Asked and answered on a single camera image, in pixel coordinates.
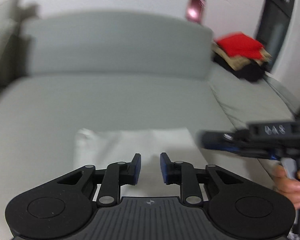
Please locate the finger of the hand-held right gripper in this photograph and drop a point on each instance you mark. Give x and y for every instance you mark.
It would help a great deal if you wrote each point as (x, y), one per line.
(222, 142)

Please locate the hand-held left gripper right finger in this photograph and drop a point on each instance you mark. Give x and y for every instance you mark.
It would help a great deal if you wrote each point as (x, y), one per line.
(163, 169)

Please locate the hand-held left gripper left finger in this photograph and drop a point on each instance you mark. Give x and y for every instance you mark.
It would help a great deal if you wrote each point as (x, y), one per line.
(137, 169)

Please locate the white garment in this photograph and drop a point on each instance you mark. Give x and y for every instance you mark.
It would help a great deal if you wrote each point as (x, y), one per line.
(150, 140)

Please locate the person's right hand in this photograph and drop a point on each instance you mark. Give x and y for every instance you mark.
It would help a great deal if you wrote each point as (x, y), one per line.
(288, 190)

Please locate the black folded garment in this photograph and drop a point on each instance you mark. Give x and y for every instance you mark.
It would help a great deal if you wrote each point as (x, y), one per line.
(250, 73)

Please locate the tan folded garment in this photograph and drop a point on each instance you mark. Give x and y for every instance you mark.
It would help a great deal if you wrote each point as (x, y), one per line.
(240, 62)

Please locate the grey sofa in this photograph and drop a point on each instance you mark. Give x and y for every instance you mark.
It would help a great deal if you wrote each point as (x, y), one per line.
(115, 85)

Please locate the red folded garment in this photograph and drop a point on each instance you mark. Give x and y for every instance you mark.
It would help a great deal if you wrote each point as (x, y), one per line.
(238, 45)

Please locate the dark window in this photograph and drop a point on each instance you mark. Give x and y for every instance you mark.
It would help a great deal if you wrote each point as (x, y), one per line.
(275, 22)

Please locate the pink smartphone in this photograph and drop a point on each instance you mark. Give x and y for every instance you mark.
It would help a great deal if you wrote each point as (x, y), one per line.
(195, 7)

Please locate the large grey pillow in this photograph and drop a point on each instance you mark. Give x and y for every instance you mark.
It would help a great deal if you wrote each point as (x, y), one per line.
(1, 37)

